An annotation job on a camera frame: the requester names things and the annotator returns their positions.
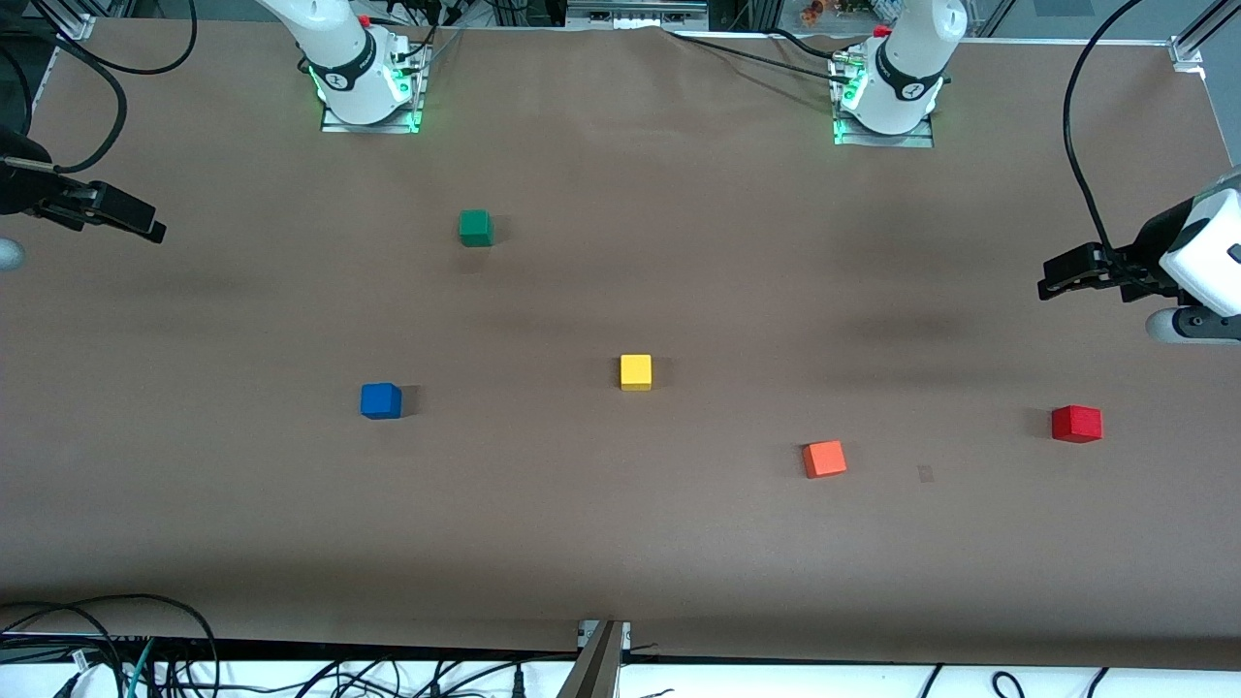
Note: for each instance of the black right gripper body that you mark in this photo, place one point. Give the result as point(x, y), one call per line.
point(19, 188)

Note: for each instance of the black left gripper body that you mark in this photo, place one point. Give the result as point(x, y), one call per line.
point(1151, 245)

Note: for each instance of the red cube block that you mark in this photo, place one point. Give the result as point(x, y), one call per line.
point(1076, 424)

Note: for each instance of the blue cube block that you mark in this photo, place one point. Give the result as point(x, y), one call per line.
point(380, 400)

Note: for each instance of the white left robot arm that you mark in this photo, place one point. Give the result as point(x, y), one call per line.
point(906, 58)

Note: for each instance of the orange cube block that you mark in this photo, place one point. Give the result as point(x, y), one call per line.
point(824, 459)

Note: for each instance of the green cube block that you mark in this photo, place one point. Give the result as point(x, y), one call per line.
point(475, 228)

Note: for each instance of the yellow cube block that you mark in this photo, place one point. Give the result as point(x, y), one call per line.
point(636, 371)

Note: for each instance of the brown paper table cover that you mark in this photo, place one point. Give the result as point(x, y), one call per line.
point(620, 543)

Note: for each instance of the aluminium corner bracket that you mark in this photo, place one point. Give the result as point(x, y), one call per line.
point(76, 27)
point(1188, 53)

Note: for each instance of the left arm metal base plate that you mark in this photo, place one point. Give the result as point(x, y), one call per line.
point(921, 139)

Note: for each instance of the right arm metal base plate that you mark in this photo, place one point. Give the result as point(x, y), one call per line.
point(412, 107)

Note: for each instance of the silver metal frame bar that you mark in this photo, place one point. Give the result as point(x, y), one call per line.
point(635, 12)

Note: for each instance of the aluminium profile post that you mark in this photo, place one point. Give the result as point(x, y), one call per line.
point(596, 669)

